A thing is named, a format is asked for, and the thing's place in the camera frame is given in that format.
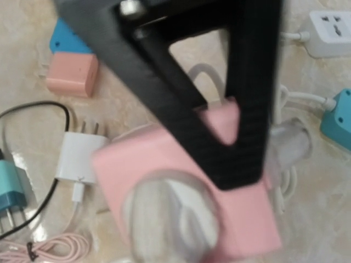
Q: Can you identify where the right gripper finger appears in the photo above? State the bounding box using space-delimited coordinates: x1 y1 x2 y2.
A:
54 1 284 190

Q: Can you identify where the blue plug adapter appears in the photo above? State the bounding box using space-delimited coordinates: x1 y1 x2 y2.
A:
49 18 93 54

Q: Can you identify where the pink plug adapter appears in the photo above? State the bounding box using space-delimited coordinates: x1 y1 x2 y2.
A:
46 52 99 98

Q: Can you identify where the white usb charger plug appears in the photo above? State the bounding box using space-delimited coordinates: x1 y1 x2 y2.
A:
55 122 109 185

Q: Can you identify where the teal plug adapter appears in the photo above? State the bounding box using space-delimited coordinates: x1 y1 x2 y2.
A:
1 150 28 235

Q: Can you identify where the pink white usb cable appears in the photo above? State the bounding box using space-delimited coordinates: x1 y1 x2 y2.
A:
0 183 91 263

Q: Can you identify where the white power strip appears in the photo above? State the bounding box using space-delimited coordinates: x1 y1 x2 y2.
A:
279 9 351 58

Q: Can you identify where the teal rectangular power block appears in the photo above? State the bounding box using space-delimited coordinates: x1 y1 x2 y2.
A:
320 89 350 151

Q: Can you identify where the thin black cable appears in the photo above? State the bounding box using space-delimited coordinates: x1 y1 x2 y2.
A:
0 100 71 242

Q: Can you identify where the white coiled cable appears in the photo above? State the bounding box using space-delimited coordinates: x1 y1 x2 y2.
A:
115 62 338 263

